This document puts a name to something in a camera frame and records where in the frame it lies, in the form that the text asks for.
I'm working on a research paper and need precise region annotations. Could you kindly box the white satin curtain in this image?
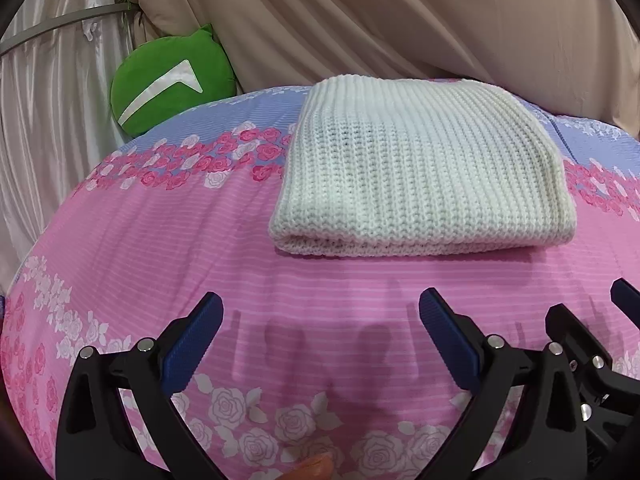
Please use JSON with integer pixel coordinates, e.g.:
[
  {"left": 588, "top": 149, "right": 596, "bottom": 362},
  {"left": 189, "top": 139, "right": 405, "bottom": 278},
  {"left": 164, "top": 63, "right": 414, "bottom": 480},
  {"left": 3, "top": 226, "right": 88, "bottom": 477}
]
[{"left": 0, "top": 0, "right": 146, "bottom": 291}]

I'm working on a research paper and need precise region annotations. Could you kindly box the white knit striped sweater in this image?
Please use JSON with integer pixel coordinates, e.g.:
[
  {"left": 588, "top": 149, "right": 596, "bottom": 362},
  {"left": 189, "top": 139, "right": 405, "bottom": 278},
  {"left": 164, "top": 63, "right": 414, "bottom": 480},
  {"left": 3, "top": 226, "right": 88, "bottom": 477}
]
[{"left": 269, "top": 74, "right": 577, "bottom": 259}]

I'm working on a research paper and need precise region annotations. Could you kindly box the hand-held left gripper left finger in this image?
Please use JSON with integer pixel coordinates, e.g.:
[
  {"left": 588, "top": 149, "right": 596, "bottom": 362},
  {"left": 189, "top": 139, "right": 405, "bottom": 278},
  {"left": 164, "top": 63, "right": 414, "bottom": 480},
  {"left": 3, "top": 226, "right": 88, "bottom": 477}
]
[{"left": 55, "top": 291, "right": 226, "bottom": 480}]

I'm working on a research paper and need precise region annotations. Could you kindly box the person's left hand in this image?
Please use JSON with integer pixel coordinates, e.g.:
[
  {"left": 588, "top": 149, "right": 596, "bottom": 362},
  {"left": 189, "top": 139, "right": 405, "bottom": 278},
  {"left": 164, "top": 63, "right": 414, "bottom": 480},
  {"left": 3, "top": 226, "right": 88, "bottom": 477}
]
[{"left": 282, "top": 452, "right": 335, "bottom": 480}]

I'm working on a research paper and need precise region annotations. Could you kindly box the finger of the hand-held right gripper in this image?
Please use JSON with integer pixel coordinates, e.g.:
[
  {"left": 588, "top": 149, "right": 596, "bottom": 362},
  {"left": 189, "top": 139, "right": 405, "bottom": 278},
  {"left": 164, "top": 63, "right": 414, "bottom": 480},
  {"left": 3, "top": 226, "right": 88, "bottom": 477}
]
[
  {"left": 545, "top": 304, "right": 615, "bottom": 387},
  {"left": 611, "top": 277, "right": 640, "bottom": 314}
]

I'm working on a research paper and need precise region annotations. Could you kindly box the beige curtain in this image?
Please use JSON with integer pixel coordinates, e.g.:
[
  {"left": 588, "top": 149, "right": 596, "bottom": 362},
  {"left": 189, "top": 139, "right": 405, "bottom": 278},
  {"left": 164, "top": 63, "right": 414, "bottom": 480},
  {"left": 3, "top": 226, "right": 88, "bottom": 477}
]
[{"left": 122, "top": 0, "right": 640, "bottom": 141}]

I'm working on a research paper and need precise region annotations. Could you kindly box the grey curtain tie band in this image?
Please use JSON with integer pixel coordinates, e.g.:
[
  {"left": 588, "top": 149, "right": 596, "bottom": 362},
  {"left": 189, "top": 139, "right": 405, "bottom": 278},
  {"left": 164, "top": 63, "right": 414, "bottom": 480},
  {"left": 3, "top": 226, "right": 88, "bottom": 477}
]
[{"left": 0, "top": 2, "right": 135, "bottom": 56}]

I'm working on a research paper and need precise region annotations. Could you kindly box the pink floral bedsheet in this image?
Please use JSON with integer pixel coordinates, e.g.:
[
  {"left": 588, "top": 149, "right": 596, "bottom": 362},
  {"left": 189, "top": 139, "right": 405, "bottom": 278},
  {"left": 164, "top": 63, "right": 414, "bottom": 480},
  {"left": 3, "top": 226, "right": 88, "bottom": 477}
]
[{"left": 0, "top": 77, "right": 640, "bottom": 480}]

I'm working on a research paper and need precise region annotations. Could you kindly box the green round cushion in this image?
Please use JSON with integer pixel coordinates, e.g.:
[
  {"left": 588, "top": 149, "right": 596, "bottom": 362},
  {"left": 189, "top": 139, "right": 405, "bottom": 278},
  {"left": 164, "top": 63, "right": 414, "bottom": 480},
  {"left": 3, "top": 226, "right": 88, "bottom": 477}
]
[{"left": 110, "top": 23, "right": 237, "bottom": 137}]

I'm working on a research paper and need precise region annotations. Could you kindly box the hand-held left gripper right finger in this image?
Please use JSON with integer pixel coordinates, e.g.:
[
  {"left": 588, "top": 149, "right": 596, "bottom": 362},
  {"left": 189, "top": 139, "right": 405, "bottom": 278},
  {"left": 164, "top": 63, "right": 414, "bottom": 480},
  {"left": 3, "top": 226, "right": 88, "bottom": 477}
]
[{"left": 419, "top": 287, "right": 594, "bottom": 480}]

